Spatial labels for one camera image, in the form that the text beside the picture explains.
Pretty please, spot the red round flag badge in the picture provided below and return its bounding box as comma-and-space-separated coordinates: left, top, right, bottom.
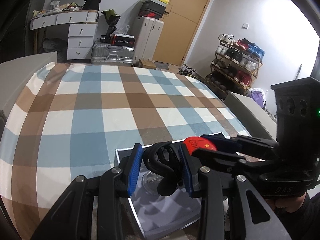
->
183, 137, 217, 155

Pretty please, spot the person's right hand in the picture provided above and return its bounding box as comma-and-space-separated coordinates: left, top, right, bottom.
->
265, 192, 306, 213

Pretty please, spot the grey right bedside cabinet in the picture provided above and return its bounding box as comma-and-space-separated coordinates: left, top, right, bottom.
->
223, 92, 277, 140

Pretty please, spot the grey bedside cabinet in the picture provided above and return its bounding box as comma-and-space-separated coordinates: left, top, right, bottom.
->
0, 51, 57, 117
223, 92, 277, 140

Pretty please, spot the grey open cardboard box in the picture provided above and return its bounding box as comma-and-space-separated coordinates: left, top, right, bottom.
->
114, 132, 241, 240

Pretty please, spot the plaid bed blanket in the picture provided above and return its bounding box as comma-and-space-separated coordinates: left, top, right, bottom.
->
1, 63, 248, 239

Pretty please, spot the wooden shoe rack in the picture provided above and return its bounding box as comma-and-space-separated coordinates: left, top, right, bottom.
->
206, 34, 265, 99

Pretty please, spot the silver aluminium suitcase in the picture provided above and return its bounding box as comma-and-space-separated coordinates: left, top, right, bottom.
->
91, 42, 135, 66

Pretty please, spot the red black box on suitcase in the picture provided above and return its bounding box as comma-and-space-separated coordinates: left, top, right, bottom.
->
100, 34, 135, 47

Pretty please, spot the white upright suitcase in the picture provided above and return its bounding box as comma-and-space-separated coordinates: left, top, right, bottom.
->
130, 17, 164, 65

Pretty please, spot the white dressing desk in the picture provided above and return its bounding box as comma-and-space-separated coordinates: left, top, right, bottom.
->
30, 10, 99, 60

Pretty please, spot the wooden door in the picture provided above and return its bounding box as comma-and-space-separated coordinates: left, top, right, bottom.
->
153, 0, 210, 66

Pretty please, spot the black shoe box stack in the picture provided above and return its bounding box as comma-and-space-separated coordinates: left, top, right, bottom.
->
138, 1, 166, 20

